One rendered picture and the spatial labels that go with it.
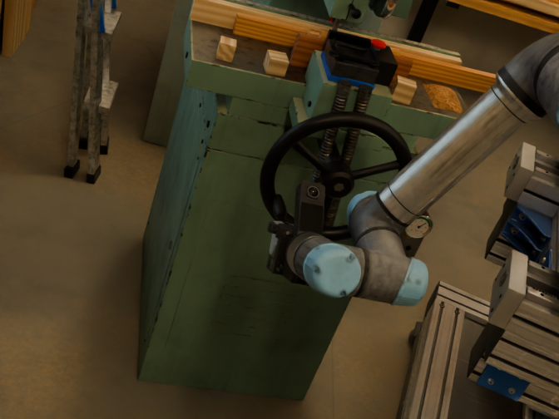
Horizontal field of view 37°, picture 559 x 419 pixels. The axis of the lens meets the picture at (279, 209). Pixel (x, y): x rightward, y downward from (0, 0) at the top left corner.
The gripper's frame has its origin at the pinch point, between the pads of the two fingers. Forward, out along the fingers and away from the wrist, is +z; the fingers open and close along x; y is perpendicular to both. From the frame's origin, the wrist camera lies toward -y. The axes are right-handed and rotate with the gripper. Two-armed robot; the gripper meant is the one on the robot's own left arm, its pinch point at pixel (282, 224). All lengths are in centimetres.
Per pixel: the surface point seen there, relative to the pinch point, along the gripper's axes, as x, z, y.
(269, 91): -5.0, 13.7, -23.6
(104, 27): -37, 102, -35
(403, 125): 24.1, 14.3, -23.4
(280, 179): 3.9, 23.7, -6.8
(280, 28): -3.4, 23.7, -37.3
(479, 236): 112, 135, 3
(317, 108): 2.5, 3.6, -22.2
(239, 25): -11.8, 24.4, -35.8
